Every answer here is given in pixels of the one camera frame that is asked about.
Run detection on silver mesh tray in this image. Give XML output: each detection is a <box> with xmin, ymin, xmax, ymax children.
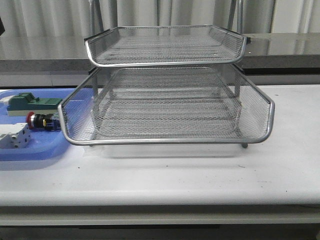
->
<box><xmin>84</xmin><ymin>25</ymin><xmax>247</xmax><ymax>68</ymax></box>
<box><xmin>58</xmin><ymin>64</ymin><xmax>275</xmax><ymax>146</ymax></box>

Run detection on red emergency stop button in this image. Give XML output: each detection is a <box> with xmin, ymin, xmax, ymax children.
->
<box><xmin>25</xmin><ymin>111</ymin><xmax>61</xmax><ymax>132</ymax></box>

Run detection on silver mesh top tray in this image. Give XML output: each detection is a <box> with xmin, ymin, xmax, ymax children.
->
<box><xmin>84</xmin><ymin>25</ymin><xmax>247</xmax><ymax>68</ymax></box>

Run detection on blue plastic tray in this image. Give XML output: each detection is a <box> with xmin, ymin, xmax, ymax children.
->
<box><xmin>0</xmin><ymin>88</ymin><xmax>74</xmax><ymax>171</ymax></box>

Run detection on white circuit breaker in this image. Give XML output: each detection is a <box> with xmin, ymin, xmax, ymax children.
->
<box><xmin>0</xmin><ymin>122</ymin><xmax>31</xmax><ymax>149</ymax></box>

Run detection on grey metal rack frame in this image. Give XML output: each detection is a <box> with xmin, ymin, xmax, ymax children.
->
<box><xmin>87</xmin><ymin>0</ymin><xmax>250</xmax><ymax>149</ymax></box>

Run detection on green electrical switch block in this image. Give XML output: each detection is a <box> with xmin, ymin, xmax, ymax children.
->
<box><xmin>6</xmin><ymin>92</ymin><xmax>63</xmax><ymax>117</ymax></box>

